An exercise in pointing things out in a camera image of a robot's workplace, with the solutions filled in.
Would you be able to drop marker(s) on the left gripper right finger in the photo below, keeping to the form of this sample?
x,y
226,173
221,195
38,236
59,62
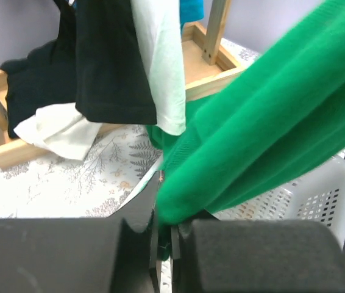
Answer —
x,y
211,255

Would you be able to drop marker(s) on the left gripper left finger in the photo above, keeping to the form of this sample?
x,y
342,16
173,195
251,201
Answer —
x,y
118,253

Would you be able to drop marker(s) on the white plastic basket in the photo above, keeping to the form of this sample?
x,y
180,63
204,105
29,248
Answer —
x,y
318,196

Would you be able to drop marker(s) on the bright green t shirt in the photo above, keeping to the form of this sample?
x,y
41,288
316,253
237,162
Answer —
x,y
279,119

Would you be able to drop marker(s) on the teal blue t shirt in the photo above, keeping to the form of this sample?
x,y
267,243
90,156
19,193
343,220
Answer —
x,y
191,10

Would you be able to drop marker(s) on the black t shirt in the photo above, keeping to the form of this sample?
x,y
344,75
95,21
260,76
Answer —
x,y
112,86

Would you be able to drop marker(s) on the white t shirt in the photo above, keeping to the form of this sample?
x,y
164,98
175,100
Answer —
x,y
157,27

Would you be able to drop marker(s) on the black and white garment pile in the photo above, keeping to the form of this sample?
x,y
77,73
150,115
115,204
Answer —
x,y
41,101

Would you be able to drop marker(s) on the right wooden clothes rack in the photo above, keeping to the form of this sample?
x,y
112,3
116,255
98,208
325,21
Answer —
x,y
208,66

